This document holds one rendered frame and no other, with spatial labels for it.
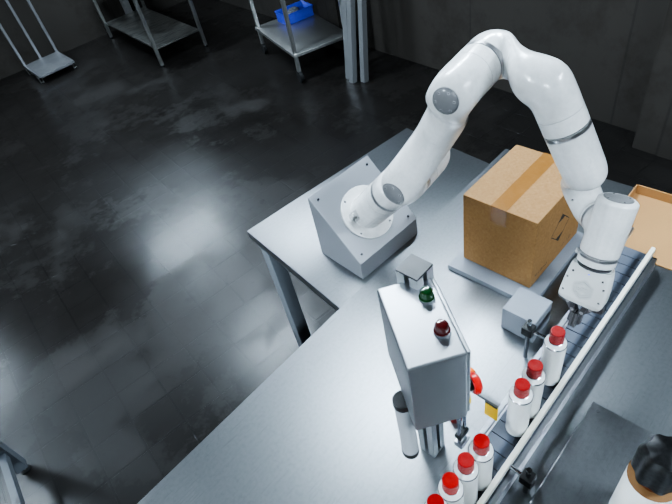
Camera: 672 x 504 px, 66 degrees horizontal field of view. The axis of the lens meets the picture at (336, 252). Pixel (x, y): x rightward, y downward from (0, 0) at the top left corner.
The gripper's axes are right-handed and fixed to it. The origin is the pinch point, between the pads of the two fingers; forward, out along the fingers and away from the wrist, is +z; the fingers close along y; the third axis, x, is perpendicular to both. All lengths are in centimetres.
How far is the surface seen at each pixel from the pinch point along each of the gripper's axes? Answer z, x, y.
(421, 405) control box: -11, -61, -4
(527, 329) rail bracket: 9.0, -0.6, -9.6
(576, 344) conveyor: 14.3, 11.1, 0.3
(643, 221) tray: -3, 70, -5
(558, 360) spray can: 8.3, -7.4, 1.4
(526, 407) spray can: 11.7, -23.8, 2.1
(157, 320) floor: 115, -7, -204
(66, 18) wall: 16, 158, -691
